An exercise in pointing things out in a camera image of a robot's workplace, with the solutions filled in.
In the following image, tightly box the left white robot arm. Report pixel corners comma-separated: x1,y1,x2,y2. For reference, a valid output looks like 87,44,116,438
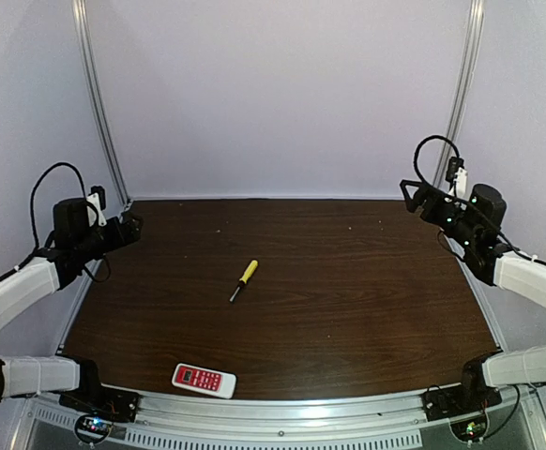
0,193,144,410

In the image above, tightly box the front aluminium rail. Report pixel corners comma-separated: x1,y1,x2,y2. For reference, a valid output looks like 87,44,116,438
10,389,546,449

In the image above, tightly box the black camera cable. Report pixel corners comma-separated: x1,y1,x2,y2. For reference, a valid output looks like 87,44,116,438
411,134,464,193
28,161,89,249

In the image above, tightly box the white red remote control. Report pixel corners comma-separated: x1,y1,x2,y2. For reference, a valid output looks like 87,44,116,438
172,363,237,399

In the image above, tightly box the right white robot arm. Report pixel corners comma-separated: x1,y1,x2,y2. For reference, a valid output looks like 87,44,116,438
400,180,546,406

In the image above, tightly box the aluminium frame post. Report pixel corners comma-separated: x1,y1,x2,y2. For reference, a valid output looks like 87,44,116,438
434,0,486,188
71,0,132,207

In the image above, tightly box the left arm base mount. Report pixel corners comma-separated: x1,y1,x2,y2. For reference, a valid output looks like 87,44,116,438
59,357,140,449

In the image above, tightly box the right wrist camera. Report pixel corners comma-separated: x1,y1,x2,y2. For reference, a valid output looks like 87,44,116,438
446,157,468,198

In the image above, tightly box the yellow handled screwdriver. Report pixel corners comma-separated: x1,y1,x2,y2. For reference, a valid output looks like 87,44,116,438
229,260,259,303

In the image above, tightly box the left aluminium frame post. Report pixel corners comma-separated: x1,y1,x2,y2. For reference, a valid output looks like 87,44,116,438
71,0,132,207

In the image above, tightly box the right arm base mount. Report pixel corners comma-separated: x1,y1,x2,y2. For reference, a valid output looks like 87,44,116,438
420,352,521,445

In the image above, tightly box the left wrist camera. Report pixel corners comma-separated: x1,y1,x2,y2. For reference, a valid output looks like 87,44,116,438
86,186,106,227

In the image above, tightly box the left black camera cable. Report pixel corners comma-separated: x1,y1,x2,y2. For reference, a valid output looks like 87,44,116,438
28,161,89,249

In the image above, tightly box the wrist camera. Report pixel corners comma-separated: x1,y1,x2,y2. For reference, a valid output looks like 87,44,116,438
86,186,106,227
446,157,468,198

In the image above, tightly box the right aluminium frame post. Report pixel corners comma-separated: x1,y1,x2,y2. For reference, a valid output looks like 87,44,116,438
434,0,486,188

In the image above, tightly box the right black camera cable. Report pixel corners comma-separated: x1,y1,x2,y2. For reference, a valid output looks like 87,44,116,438
411,134,464,193

